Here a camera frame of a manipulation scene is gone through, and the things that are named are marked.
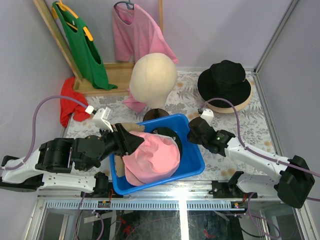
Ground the blue plastic bin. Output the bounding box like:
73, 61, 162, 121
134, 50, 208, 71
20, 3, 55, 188
109, 113, 205, 195

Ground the pink bucket hat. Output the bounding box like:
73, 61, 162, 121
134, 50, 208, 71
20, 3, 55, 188
122, 131, 181, 186

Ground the black bucket hat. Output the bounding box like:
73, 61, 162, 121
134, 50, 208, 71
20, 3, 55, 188
197, 60, 252, 109

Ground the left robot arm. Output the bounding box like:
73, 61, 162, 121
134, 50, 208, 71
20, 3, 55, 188
0, 123, 144, 198

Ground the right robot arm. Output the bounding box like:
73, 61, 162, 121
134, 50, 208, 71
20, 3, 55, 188
187, 117, 315, 209

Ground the beige cap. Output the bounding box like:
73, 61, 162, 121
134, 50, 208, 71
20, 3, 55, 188
114, 122, 145, 177

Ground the dark round mannequin stand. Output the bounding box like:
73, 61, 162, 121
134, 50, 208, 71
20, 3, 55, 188
143, 108, 170, 122

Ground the floral table mat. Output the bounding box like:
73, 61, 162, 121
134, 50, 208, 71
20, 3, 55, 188
54, 70, 279, 181

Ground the red cloth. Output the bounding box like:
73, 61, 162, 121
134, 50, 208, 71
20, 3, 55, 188
60, 76, 90, 127

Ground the beige mannequin head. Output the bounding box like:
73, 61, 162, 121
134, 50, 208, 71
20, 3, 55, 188
129, 53, 178, 109

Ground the wooden clothes rack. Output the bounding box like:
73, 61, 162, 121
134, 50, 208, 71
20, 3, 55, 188
32, 0, 168, 97

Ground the green tank top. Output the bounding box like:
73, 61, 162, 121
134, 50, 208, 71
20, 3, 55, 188
51, 1, 118, 90

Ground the pink t-shirt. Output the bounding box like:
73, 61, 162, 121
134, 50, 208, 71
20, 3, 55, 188
112, 4, 178, 113

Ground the blue-grey hanger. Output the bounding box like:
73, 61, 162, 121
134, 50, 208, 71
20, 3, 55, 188
113, 0, 134, 10

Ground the yellow hanger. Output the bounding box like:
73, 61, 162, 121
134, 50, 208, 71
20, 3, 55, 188
51, 0, 94, 42

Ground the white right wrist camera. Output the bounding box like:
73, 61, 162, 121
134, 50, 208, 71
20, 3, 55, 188
198, 108, 214, 125

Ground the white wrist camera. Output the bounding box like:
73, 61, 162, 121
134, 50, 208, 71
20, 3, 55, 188
85, 105, 114, 132
198, 108, 214, 125

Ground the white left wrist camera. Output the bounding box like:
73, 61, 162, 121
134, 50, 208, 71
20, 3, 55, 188
85, 105, 114, 132

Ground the aluminium mounting rail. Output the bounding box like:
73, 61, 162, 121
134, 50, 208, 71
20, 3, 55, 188
37, 180, 280, 212

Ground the aluminium corner post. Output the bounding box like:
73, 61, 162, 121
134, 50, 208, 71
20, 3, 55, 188
254, 0, 301, 74

